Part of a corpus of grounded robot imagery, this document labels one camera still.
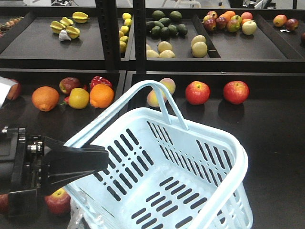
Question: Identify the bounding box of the orange fruit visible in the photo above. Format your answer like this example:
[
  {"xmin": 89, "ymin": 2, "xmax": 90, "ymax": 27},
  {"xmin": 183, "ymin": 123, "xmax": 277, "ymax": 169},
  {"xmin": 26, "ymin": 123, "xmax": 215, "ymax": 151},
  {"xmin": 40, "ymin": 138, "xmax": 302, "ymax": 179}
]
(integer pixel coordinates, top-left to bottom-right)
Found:
[
  {"xmin": 90, "ymin": 83, "xmax": 114, "ymax": 108},
  {"xmin": 31, "ymin": 86, "xmax": 60, "ymax": 112}
]

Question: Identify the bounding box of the black wooden fruit display stand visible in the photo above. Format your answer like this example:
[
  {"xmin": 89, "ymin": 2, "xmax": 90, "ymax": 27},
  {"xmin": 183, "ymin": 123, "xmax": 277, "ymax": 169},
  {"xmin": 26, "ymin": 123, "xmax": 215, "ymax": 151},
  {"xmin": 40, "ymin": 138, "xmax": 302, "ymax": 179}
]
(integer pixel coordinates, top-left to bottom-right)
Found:
[{"xmin": 0, "ymin": 70, "xmax": 305, "ymax": 229}]

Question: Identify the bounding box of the red apple back middle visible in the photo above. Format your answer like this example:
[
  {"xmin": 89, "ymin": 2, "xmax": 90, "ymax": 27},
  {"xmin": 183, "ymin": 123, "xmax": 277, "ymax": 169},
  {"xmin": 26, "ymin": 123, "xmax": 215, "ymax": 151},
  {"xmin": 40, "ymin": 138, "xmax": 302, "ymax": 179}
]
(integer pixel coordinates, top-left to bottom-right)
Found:
[{"xmin": 185, "ymin": 81, "xmax": 211, "ymax": 105}]

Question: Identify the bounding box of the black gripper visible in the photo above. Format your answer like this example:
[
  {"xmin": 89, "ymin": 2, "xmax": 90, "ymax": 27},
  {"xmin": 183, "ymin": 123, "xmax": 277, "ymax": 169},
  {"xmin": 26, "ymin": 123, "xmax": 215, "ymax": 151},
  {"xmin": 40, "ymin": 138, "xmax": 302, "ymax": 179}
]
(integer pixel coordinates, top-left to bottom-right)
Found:
[{"xmin": 0, "ymin": 126, "xmax": 109, "ymax": 217}]

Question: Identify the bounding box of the light blue plastic basket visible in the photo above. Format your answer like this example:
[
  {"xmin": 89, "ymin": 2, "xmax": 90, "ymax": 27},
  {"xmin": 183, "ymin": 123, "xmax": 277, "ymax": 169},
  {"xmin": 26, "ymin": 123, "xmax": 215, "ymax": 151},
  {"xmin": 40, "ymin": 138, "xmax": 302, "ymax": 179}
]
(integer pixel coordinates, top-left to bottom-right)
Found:
[{"xmin": 65, "ymin": 80, "xmax": 253, "ymax": 229}]

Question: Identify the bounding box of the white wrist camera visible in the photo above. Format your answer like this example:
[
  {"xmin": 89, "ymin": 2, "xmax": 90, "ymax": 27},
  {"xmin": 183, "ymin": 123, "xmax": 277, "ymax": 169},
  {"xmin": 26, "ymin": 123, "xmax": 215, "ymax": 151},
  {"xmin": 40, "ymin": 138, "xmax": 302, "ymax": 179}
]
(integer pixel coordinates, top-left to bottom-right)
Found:
[{"xmin": 0, "ymin": 77, "xmax": 16, "ymax": 108}]

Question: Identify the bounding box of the red bell pepper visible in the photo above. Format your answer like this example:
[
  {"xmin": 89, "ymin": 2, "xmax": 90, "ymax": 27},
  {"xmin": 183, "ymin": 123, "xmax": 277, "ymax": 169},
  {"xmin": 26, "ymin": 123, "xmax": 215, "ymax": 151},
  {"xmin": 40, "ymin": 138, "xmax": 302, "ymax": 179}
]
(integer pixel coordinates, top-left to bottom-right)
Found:
[{"xmin": 90, "ymin": 76, "xmax": 112, "ymax": 89}]

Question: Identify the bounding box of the red apple back right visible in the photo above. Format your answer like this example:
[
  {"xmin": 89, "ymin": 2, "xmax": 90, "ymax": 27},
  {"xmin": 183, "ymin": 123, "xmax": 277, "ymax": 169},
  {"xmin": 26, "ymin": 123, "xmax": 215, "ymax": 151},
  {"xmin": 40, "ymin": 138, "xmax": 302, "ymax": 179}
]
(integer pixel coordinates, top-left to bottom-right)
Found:
[{"xmin": 223, "ymin": 81, "xmax": 250, "ymax": 105}]

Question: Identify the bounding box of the red apple front lower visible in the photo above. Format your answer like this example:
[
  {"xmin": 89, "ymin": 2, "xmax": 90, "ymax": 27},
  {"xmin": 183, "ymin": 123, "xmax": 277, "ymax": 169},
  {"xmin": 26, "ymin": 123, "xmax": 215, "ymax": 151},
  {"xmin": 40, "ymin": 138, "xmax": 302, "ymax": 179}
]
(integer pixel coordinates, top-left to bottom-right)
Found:
[{"xmin": 44, "ymin": 188, "xmax": 71, "ymax": 216}]

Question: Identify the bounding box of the black upper fruit shelf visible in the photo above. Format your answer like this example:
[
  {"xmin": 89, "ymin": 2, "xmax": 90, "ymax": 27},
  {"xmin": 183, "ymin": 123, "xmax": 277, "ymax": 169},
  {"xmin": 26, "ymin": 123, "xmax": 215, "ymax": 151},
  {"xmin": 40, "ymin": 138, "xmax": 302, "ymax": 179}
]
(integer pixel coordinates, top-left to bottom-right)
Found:
[{"xmin": 0, "ymin": 6, "xmax": 305, "ymax": 73}]

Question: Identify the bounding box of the pale yellow peach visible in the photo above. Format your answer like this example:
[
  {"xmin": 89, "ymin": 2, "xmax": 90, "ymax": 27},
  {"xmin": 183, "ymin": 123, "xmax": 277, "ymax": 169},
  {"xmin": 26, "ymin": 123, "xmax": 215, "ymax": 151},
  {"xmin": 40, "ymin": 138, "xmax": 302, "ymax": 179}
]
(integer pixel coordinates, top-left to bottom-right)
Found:
[{"xmin": 146, "ymin": 77, "xmax": 176, "ymax": 108}]

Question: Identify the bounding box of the white garlic bulb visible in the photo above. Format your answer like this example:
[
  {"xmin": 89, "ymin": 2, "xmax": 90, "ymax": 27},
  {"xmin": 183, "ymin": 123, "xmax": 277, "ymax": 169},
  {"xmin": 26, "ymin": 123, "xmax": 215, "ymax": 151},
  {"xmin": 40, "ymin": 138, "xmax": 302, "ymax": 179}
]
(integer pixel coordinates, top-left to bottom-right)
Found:
[{"xmin": 59, "ymin": 30, "xmax": 71, "ymax": 42}]

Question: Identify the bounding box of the orange fruit right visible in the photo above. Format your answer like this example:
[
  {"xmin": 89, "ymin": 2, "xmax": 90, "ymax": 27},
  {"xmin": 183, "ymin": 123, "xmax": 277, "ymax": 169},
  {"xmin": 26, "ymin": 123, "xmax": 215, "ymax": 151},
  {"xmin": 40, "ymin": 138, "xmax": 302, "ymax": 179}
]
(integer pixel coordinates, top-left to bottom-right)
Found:
[{"xmin": 90, "ymin": 83, "xmax": 114, "ymax": 108}]

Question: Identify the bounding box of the orange fruit left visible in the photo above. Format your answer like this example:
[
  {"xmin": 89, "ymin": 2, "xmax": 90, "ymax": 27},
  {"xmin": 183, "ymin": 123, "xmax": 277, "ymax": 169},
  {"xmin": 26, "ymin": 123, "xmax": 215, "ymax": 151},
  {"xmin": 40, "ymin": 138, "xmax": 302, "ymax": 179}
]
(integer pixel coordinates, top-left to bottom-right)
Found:
[{"xmin": 31, "ymin": 86, "xmax": 60, "ymax": 112}]

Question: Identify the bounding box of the yellow apple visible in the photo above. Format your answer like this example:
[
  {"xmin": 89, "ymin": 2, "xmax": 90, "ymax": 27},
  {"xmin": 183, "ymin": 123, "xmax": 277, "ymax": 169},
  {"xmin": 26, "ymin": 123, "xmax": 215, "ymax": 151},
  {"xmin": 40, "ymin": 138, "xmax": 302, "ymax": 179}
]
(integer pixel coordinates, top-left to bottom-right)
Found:
[{"xmin": 68, "ymin": 88, "xmax": 90, "ymax": 109}]

